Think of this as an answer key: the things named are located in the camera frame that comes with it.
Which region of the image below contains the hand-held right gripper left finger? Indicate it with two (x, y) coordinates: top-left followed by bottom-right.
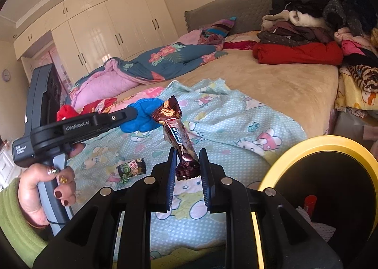
(32, 147), (178, 269)

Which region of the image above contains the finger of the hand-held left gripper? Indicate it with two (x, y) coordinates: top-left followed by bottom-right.
(31, 107), (139, 152)

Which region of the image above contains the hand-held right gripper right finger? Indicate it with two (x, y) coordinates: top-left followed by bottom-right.
(198, 148), (344, 269)

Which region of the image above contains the brown foil snack wrapper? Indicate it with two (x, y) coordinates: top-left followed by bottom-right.
(151, 95), (201, 181)

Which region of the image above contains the blue cloth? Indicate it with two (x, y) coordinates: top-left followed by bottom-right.
(120, 98), (166, 134)

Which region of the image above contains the white foam fruit net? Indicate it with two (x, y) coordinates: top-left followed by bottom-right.
(296, 206), (312, 224)

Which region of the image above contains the red plastic cylinder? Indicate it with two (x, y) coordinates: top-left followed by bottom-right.
(305, 195), (318, 214)

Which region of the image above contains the white foam net sleeve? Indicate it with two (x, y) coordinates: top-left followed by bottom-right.
(309, 221), (337, 243)

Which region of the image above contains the yellow-rimmed black trash bin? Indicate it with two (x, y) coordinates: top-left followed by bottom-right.
(251, 136), (378, 269)

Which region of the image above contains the person's left forearm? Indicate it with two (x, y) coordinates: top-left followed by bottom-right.
(0, 177), (49, 259)

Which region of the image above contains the person's left hand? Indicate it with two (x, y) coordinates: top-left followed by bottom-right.
(18, 143), (87, 227)

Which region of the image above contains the dark green-print snack packet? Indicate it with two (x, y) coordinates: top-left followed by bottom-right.
(116, 158), (147, 184)

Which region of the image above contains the light blue cartoon-cat blanket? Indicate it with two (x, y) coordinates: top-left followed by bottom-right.
(66, 78), (306, 260)

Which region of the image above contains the white cabinet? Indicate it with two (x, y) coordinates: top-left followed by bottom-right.
(0, 136), (30, 190)

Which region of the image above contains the person's green clothing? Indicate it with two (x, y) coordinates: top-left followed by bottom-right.
(150, 245), (231, 269)

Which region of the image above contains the blue floral quilt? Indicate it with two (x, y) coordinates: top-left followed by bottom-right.
(69, 43), (229, 110)

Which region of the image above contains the cream built-in wardrobe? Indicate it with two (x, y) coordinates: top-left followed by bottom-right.
(13, 0), (179, 76)

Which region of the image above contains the bed with beige sheet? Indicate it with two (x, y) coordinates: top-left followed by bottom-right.
(66, 31), (340, 145)

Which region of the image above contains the pink cloth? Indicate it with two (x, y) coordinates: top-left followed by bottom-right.
(177, 30), (204, 46)

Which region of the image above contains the red lace cloth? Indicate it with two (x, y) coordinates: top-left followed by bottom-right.
(222, 40), (260, 50)

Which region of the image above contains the cream printed pillow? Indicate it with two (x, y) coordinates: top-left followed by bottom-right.
(224, 31), (262, 43)

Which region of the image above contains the striped colourful cloth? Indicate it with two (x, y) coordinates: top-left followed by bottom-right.
(199, 17), (237, 45)

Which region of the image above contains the red folded garment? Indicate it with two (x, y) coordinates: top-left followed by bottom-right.
(252, 41), (344, 66)

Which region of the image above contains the yellow cartoon blanket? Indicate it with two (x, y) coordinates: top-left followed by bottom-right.
(335, 65), (378, 111)

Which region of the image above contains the pile of clothes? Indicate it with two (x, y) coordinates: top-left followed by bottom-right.
(257, 0), (378, 92)

